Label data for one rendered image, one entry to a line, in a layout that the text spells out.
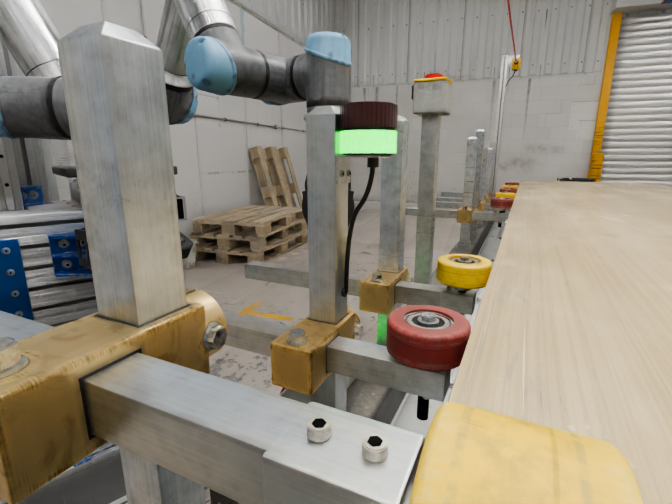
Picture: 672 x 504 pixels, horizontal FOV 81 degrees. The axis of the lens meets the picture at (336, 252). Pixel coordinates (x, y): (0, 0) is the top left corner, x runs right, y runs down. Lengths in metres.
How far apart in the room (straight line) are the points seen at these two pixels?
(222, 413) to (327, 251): 0.29
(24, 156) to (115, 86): 0.99
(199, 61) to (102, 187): 0.44
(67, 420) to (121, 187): 0.11
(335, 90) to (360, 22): 8.22
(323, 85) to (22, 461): 0.58
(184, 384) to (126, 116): 0.13
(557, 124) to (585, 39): 1.38
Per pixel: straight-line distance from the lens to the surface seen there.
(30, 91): 0.63
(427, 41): 8.50
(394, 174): 0.66
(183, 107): 1.12
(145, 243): 0.24
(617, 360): 0.40
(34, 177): 1.20
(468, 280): 0.60
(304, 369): 0.42
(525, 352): 0.38
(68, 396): 0.22
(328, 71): 0.67
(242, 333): 0.50
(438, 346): 0.37
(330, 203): 0.43
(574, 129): 8.35
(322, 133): 0.43
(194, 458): 0.19
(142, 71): 0.24
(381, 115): 0.40
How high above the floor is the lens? 1.06
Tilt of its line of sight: 14 degrees down
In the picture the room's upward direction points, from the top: straight up
